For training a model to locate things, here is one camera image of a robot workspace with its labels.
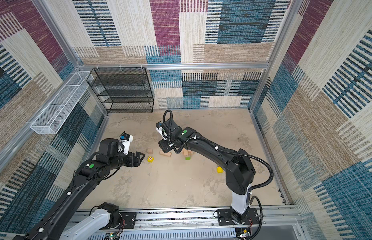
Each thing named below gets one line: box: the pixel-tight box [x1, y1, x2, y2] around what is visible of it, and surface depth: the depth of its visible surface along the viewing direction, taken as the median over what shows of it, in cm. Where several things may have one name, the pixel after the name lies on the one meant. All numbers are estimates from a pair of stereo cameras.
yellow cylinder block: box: [216, 166, 224, 174], surface depth 91 cm
